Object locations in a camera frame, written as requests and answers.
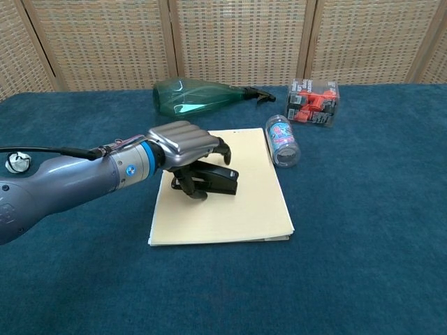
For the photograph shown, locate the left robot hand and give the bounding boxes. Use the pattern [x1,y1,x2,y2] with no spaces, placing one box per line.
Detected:
[145,121,232,200]

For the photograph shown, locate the black stapler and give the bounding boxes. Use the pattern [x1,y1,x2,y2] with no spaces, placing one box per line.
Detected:
[170,159,240,195]

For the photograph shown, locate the beige notepad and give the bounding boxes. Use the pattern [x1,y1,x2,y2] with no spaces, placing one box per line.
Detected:
[147,127,295,247]

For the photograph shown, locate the green spray bottle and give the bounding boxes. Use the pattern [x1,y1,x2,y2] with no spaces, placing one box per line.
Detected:
[152,79,277,118]

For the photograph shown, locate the blue table cloth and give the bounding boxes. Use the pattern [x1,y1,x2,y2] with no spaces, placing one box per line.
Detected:
[0,83,447,335]

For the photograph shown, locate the clear plastic jar with label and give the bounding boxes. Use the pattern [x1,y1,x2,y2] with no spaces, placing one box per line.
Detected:
[265,114,302,169]

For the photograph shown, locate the woven bamboo folding screen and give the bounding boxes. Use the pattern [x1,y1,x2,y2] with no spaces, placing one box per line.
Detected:
[0,0,447,103]

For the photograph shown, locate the clear box with red parts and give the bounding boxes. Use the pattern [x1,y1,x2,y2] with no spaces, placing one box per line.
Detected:
[285,77,342,129]

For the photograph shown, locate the small white crumpled object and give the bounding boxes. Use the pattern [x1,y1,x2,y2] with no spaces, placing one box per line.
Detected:
[4,151,31,174]

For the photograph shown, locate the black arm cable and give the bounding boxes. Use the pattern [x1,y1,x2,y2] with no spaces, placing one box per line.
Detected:
[0,145,112,161]

